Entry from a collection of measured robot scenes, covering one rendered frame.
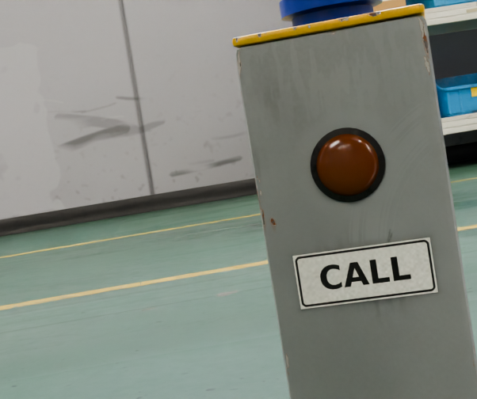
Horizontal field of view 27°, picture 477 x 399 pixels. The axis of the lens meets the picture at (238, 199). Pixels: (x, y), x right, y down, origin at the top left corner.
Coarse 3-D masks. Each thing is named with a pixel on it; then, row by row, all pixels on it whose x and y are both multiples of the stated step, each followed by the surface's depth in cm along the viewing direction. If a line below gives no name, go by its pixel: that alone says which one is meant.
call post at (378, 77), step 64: (256, 64) 36; (320, 64) 36; (384, 64) 35; (256, 128) 36; (320, 128) 36; (384, 128) 36; (320, 192) 36; (384, 192) 36; (448, 192) 35; (320, 256) 36; (384, 256) 36; (448, 256) 35; (320, 320) 37; (384, 320) 36; (448, 320) 36; (320, 384) 37; (384, 384) 36; (448, 384) 36
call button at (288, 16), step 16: (288, 0) 38; (304, 0) 37; (320, 0) 37; (336, 0) 37; (352, 0) 37; (368, 0) 37; (288, 16) 38; (304, 16) 38; (320, 16) 38; (336, 16) 37
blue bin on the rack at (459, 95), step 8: (440, 80) 534; (448, 80) 534; (456, 80) 535; (464, 80) 535; (472, 80) 536; (440, 88) 492; (448, 88) 485; (456, 88) 485; (464, 88) 486; (472, 88) 487; (440, 96) 496; (448, 96) 486; (456, 96) 486; (464, 96) 487; (472, 96) 487; (440, 104) 499; (448, 104) 487; (456, 104) 487; (464, 104) 487; (472, 104) 488; (440, 112) 502; (448, 112) 489; (456, 112) 487; (464, 112) 488; (472, 112) 489
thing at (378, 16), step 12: (372, 12) 35; (384, 12) 35; (396, 12) 35; (408, 12) 35; (420, 12) 35; (312, 24) 36; (324, 24) 36; (336, 24) 36; (348, 24) 35; (360, 24) 35; (240, 36) 36; (252, 36) 36; (264, 36) 36; (276, 36) 36; (288, 36) 36
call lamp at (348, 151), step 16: (336, 144) 36; (352, 144) 35; (368, 144) 36; (320, 160) 36; (336, 160) 36; (352, 160) 35; (368, 160) 35; (320, 176) 36; (336, 176) 36; (352, 176) 36; (368, 176) 35; (336, 192) 36; (352, 192) 36
